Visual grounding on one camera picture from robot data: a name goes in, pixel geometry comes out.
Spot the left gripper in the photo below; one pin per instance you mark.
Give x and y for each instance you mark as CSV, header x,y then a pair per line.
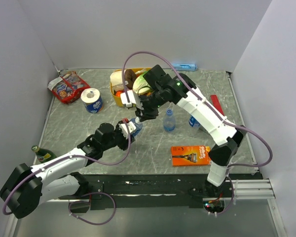
x,y
125,142

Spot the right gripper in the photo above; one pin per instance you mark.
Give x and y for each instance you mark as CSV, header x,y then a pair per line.
x,y
147,114

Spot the clear bottle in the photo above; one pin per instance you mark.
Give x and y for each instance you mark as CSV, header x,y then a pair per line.
x,y
169,123

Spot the blue cap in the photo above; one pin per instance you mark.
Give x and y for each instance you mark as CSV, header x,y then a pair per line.
x,y
169,112

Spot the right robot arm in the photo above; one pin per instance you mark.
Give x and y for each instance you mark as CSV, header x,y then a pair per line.
x,y
183,92

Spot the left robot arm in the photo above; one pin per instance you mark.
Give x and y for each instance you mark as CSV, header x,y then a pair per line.
x,y
29,186

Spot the green glass bottle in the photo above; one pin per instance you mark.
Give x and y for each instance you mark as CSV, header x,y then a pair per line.
x,y
43,155

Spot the yellow plastic bin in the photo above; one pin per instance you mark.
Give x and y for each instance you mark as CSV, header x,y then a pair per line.
x,y
137,71

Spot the green lettuce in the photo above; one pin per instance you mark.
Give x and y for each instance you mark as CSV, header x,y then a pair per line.
x,y
140,85

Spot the brown bread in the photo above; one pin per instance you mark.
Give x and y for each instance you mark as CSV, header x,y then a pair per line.
x,y
130,78

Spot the white paper bag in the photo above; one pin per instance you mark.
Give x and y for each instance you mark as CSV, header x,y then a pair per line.
x,y
116,81

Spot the toilet paper roll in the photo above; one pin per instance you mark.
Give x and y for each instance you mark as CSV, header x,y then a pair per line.
x,y
92,100

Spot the orange razor box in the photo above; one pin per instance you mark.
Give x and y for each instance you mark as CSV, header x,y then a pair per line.
x,y
190,155

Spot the blue tissue pack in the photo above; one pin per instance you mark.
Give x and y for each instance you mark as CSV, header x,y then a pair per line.
x,y
185,67

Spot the red flat bar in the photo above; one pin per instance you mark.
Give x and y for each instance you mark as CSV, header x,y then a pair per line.
x,y
216,103

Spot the red snack bag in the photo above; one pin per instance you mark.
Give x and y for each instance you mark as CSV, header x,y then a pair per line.
x,y
67,87

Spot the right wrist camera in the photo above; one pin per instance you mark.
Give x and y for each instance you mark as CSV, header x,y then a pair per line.
x,y
130,99

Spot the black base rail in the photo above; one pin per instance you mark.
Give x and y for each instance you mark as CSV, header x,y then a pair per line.
x,y
159,190

